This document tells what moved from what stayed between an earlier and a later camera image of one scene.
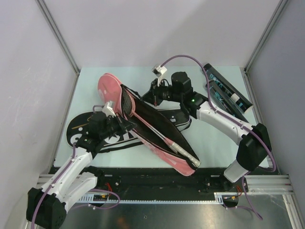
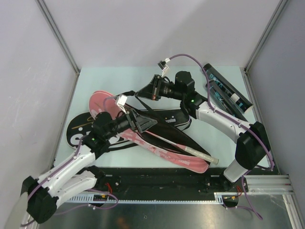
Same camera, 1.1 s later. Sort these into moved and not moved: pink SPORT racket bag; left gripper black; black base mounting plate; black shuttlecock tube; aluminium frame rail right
Moved: pink SPORT racket bag; left gripper black
Not moved: aluminium frame rail right; black shuttlecock tube; black base mounting plate
